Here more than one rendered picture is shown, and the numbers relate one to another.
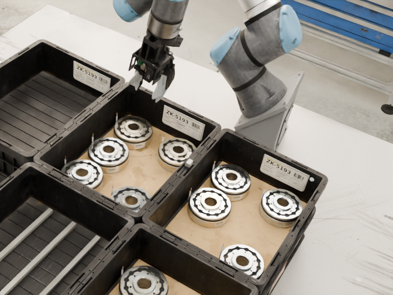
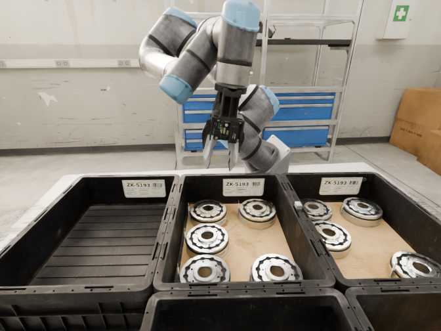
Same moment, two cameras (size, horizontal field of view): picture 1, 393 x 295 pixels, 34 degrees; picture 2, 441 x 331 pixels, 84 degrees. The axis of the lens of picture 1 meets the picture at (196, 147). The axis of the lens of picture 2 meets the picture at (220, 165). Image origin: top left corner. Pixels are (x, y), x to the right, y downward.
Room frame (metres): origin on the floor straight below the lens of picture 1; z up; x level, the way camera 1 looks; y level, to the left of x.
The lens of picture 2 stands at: (0.73, 0.38, 1.27)
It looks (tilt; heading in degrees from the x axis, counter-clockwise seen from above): 25 degrees down; 336
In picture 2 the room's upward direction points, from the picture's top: straight up
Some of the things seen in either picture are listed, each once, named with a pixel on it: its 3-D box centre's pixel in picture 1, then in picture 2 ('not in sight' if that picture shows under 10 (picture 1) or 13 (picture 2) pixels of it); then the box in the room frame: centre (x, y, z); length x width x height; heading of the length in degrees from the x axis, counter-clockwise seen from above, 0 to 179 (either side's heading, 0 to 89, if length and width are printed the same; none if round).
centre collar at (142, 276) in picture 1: (144, 284); not in sight; (0.79, 0.05, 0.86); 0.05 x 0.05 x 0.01
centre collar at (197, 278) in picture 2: (81, 172); (205, 272); (1.07, 0.26, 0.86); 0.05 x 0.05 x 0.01
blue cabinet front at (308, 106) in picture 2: not in sight; (297, 121); (2.68, -1.35, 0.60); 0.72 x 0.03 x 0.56; 72
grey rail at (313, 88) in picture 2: not in sight; (260, 90); (2.84, -0.98, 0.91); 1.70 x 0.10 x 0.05; 72
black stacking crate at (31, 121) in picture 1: (36, 110); (109, 236); (1.26, 0.43, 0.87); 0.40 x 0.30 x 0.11; 158
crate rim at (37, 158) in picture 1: (132, 145); (235, 217); (1.15, 0.15, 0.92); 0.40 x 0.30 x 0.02; 158
